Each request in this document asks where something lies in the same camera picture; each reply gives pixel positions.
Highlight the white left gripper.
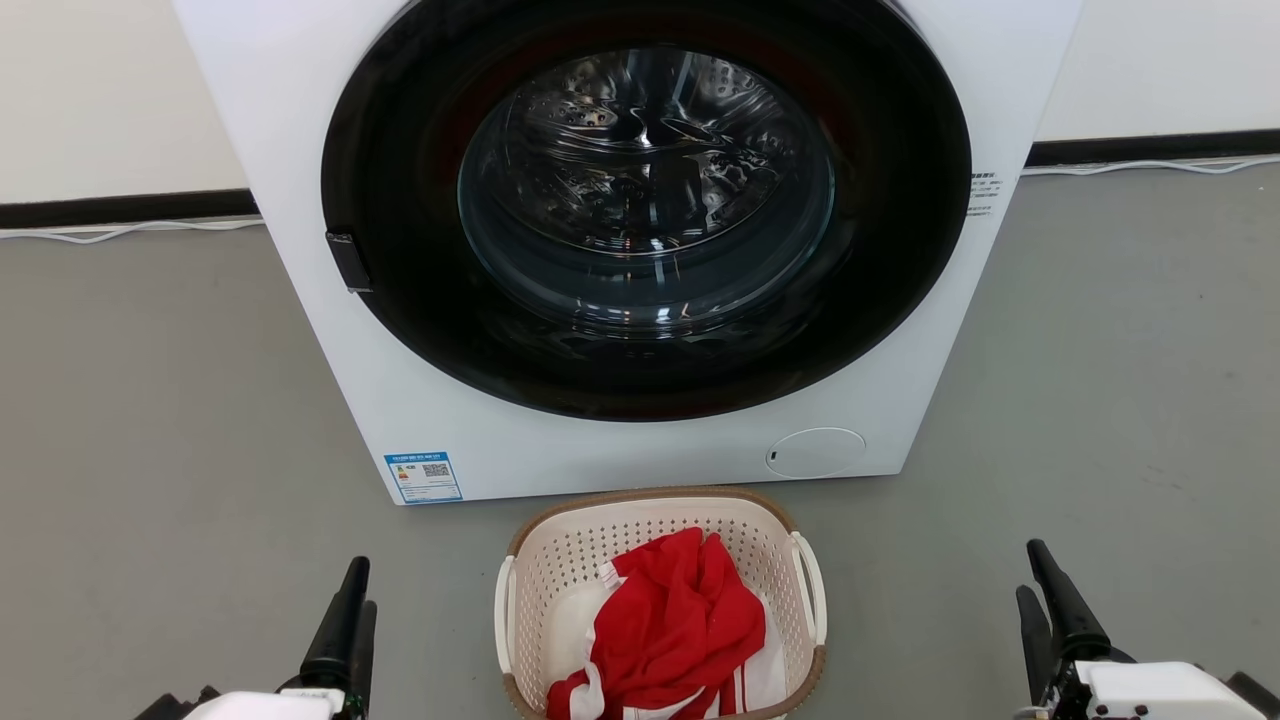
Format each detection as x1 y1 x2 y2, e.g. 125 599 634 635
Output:
185 556 378 720

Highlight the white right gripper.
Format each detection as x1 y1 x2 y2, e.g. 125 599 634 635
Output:
1015 540 1271 720

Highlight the beige perforated laundry basket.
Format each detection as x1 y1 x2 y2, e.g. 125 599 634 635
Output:
494 487 828 720

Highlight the blue energy label sticker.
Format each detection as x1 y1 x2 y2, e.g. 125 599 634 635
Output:
384 452 464 504

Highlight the white garment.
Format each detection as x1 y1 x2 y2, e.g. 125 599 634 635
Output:
540 580 786 720

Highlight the round white filter cover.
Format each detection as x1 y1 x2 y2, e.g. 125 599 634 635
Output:
766 428 867 479

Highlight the red garment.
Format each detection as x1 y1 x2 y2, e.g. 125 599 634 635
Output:
547 527 767 720

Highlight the black round washer door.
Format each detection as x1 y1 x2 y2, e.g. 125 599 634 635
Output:
321 0 972 423

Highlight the white front-load washing machine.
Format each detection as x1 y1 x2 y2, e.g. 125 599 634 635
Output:
172 0 1084 506

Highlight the black washer door handle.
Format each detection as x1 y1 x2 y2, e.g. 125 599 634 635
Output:
325 232 373 294

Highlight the white floor cable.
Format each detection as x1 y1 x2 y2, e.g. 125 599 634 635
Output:
0 218 266 246
1020 155 1280 177

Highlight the black wall baseboard strip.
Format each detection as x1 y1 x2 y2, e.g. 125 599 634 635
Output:
1025 130 1280 168
0 189 261 231

